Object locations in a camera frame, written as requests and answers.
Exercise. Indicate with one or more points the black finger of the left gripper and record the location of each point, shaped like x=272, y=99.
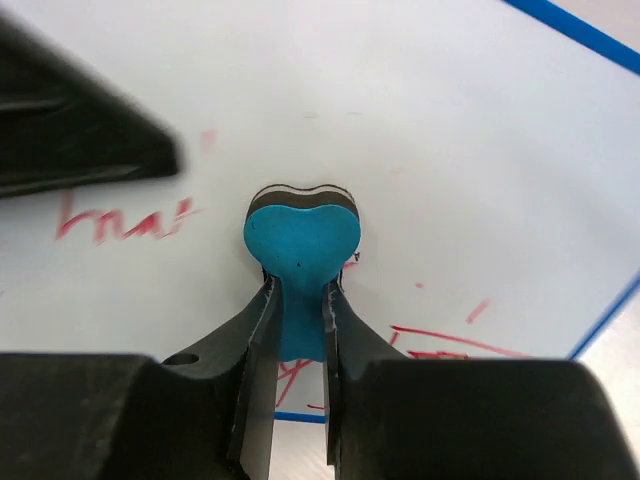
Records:
x=60, y=128

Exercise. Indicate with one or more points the blue-framed small whiteboard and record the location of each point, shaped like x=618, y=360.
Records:
x=494, y=163

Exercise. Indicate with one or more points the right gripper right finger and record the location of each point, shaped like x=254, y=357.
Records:
x=392, y=417

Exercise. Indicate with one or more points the blue foam whiteboard eraser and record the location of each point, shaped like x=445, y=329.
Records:
x=303, y=237

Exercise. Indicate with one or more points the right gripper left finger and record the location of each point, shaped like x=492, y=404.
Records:
x=206, y=412

